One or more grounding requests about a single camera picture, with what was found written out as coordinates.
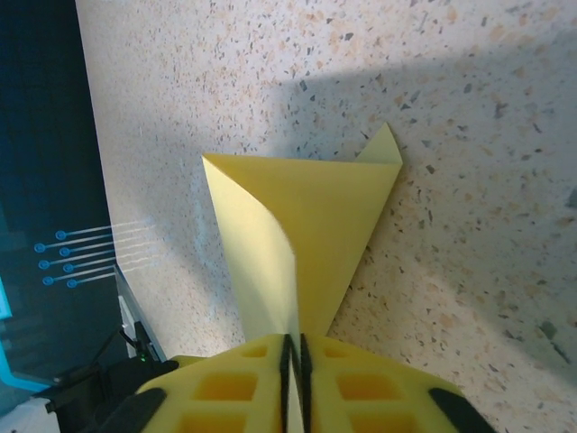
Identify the yellow paper sheet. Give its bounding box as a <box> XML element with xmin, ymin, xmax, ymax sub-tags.
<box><xmin>201</xmin><ymin>122</ymin><xmax>404</xmax><ymax>433</ymax></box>

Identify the aluminium mounting rail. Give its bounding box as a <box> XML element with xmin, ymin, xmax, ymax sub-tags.
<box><xmin>113</xmin><ymin>263</ymin><xmax>169</xmax><ymax>363</ymax></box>

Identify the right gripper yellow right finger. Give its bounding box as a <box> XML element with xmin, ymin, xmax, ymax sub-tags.
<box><xmin>298</xmin><ymin>332</ymin><xmax>497</xmax><ymax>433</ymax></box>

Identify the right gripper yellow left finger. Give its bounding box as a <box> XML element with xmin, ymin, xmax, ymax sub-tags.
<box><xmin>101</xmin><ymin>332</ymin><xmax>295</xmax><ymax>433</ymax></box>

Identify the blue printed enclosure panel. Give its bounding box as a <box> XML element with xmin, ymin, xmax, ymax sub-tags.
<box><xmin>0</xmin><ymin>0</ymin><xmax>121</xmax><ymax>398</ymax></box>

